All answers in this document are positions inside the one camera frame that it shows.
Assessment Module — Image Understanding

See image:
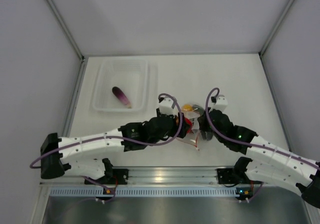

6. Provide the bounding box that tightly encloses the red fake tomato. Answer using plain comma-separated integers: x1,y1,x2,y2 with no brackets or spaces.
184,117,193,128

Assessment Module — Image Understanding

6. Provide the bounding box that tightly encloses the yellow fake lemon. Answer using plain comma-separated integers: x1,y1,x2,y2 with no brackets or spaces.
181,104,193,112

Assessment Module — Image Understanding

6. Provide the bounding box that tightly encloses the clear zip top bag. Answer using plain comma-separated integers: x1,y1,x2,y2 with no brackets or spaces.
176,103,201,151

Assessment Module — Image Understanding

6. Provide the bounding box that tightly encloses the purple fake eggplant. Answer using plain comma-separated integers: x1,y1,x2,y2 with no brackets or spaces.
111,86,132,109

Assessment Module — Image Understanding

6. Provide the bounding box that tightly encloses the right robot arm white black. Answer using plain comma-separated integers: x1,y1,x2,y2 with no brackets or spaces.
198,109,320,208

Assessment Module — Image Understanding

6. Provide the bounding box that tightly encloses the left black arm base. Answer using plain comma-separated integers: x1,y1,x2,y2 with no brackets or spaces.
94,168,129,185

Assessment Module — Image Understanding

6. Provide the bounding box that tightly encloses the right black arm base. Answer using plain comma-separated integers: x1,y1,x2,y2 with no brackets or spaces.
216,168,240,186

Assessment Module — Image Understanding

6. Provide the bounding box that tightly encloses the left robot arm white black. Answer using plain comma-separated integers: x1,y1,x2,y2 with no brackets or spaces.
40,114,192,184

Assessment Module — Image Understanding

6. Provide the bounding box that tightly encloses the green fake avocado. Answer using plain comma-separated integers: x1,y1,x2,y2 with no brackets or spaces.
192,104,205,116

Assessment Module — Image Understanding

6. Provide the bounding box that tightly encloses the clear plastic bin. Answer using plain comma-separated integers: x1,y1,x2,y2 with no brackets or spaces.
91,57,158,113

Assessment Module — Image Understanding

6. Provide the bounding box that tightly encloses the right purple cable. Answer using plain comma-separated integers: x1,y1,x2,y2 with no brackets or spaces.
205,88,320,169

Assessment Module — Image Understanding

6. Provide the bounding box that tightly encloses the purple cable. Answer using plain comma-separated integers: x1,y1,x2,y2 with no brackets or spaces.
205,88,320,169
29,92,185,170

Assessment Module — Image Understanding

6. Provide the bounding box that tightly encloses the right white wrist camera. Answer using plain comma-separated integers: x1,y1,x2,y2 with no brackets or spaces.
210,94,228,113

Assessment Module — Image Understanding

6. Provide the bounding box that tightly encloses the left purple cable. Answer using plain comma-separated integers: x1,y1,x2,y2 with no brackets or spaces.
29,92,185,170

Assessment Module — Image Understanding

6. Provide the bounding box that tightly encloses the aluminium rail frame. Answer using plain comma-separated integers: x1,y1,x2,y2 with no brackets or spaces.
39,165,253,186

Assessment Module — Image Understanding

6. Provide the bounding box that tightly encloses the white slotted cable duct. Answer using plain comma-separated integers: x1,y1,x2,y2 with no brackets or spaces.
50,186,252,198

